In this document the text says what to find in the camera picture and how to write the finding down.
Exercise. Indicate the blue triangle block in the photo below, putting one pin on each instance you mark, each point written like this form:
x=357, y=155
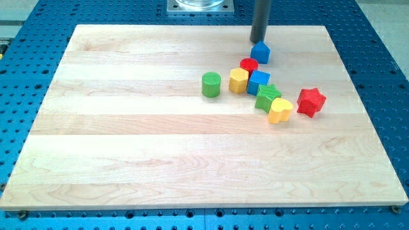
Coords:
x=261, y=52

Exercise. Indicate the green cylinder block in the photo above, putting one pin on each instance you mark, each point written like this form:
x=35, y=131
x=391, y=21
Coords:
x=211, y=82

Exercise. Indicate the yellow hexagon block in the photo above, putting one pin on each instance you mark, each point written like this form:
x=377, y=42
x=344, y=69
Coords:
x=238, y=80

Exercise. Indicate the blue cube block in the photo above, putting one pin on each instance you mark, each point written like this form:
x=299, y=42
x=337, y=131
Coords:
x=257, y=78

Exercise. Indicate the green star block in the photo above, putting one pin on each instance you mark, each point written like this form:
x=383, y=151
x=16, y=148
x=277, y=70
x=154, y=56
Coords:
x=265, y=96

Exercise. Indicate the red cylinder block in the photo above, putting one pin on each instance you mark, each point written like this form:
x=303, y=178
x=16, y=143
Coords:
x=249, y=64

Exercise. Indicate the yellow heart block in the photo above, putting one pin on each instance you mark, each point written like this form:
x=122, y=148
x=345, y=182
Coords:
x=280, y=110

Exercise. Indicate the light wooden board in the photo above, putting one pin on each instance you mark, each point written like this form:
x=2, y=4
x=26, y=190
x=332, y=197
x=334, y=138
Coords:
x=124, y=125

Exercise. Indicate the red star block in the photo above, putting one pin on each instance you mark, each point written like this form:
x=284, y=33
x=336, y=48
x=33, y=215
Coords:
x=310, y=101

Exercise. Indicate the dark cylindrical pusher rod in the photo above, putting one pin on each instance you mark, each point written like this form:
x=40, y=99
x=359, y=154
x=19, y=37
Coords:
x=261, y=15

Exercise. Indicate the left board stop bolt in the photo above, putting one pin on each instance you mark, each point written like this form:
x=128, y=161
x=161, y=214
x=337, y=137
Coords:
x=22, y=214

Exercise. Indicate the board stop bolt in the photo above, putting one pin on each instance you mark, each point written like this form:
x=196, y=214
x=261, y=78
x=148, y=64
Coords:
x=395, y=209
x=22, y=214

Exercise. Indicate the right board stop bolt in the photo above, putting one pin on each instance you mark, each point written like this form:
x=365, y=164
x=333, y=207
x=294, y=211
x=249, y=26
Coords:
x=395, y=209

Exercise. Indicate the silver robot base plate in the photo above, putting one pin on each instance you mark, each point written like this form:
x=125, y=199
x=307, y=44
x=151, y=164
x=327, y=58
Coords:
x=200, y=6

